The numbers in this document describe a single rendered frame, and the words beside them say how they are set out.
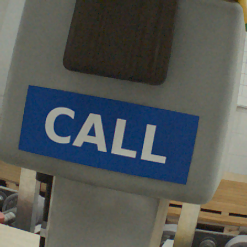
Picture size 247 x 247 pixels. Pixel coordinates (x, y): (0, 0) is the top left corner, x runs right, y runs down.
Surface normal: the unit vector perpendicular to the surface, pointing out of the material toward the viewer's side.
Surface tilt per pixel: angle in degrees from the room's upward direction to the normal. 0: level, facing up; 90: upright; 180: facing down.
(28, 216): 90
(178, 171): 90
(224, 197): 90
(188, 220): 90
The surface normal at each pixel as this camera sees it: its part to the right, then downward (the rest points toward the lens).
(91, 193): -0.18, 0.02
